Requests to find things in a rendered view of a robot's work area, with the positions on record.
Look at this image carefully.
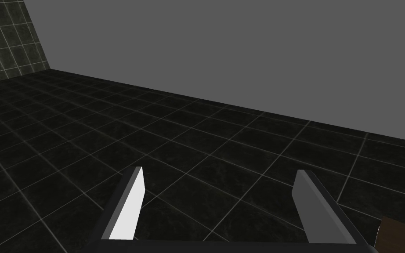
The brown wooden furniture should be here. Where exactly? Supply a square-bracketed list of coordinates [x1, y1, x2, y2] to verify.
[374, 216, 405, 253]

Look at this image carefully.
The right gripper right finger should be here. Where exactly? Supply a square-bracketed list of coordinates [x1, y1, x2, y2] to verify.
[291, 169, 369, 245]

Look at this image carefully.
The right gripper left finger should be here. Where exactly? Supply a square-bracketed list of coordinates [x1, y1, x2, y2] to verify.
[90, 166, 146, 241]

